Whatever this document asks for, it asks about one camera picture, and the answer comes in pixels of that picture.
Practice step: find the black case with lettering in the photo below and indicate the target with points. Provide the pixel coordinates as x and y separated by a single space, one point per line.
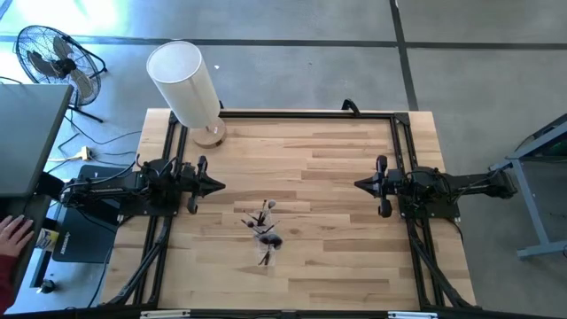
88 239

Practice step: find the white shade table lamp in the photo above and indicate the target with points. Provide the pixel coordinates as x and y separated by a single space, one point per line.
184 84

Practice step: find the black aluminium table frame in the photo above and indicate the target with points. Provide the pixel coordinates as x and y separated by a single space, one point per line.
310 114

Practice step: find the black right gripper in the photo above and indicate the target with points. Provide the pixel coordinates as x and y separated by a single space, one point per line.
390 186

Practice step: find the black desk surface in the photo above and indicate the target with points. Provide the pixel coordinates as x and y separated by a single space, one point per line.
22 279

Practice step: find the person's hand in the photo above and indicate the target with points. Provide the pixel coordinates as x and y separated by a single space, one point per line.
15 232

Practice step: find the white metal bracket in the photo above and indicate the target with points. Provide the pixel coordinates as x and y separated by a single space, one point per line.
413 315
165 314

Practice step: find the grey metal table frame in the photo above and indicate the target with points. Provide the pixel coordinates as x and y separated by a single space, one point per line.
528 201

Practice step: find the person's forearm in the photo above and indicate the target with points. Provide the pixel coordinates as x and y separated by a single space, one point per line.
4 283

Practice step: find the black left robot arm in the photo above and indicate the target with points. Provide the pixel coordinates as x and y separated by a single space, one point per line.
102 190

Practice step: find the black floor fan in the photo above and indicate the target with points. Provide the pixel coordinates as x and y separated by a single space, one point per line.
57 66

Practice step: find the black round knob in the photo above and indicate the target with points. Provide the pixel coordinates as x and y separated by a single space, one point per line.
46 286

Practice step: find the clear acrylic brush organizer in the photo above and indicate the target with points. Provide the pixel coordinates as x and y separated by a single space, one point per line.
265 253

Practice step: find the fluffy-tip black makeup brush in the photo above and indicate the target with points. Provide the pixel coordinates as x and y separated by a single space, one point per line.
270 204

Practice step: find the large fluffy black makeup brush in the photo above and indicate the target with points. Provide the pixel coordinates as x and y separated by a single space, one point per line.
271 240

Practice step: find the white power strip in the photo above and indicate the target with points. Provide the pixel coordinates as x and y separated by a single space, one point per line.
84 153

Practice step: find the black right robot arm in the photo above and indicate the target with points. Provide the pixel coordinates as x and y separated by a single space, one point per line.
465 188

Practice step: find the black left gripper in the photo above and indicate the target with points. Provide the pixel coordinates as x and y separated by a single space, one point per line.
190 181

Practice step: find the short thin makeup brush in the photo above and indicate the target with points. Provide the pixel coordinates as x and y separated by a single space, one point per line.
251 216

